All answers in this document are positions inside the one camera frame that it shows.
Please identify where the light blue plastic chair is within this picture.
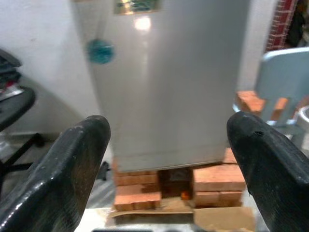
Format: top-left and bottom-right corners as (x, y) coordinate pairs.
(232, 47), (309, 146)

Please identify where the white round container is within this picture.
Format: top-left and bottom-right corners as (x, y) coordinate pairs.
(295, 106), (309, 129)

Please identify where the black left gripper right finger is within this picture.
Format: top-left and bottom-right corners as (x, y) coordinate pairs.
(226, 112), (309, 232)

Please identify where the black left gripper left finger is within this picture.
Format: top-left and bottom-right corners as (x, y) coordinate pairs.
(0, 115), (112, 232)

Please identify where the black office chair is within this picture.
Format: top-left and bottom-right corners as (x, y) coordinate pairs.
(0, 48), (45, 179)

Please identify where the red clay brick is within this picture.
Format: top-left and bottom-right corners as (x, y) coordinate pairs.
(221, 147), (239, 165)
(112, 172), (159, 186)
(193, 165), (247, 192)
(236, 90), (267, 115)
(113, 191), (162, 211)
(271, 96), (289, 121)
(194, 190), (243, 208)

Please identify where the rectangular green sticker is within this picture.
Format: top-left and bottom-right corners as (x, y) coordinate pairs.
(113, 0), (163, 15)

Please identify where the round teal sticker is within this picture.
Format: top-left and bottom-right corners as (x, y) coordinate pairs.
(86, 39), (115, 65)

